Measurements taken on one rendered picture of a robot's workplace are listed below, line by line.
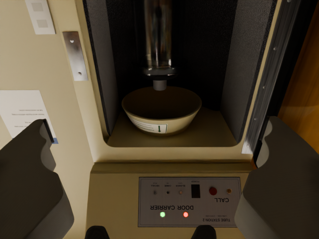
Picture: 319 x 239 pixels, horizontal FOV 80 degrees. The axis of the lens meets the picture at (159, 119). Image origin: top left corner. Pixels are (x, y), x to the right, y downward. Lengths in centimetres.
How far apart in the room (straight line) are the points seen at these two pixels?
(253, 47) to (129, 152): 28
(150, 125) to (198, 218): 19
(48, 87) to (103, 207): 61
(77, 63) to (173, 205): 29
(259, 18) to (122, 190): 36
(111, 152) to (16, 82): 64
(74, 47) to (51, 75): 56
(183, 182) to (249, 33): 28
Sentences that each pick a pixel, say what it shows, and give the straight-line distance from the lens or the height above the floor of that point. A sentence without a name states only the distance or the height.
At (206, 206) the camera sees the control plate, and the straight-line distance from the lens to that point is 40.
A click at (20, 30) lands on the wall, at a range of 87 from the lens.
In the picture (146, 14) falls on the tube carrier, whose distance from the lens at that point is 34.
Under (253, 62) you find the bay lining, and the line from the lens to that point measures 34.
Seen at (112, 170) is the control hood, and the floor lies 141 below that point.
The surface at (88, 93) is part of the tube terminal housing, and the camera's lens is 34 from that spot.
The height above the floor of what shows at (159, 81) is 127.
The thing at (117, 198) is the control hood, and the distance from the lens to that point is 40.
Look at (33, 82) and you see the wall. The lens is 92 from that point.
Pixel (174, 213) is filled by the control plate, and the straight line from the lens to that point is 39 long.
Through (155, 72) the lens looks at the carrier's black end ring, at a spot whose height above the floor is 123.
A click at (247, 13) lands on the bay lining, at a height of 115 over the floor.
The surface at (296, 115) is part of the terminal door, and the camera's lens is 31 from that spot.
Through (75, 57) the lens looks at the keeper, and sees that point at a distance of 32.
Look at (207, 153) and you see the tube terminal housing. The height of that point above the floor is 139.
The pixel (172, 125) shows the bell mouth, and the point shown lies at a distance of 37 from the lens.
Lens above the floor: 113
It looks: 31 degrees up
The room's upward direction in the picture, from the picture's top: 179 degrees clockwise
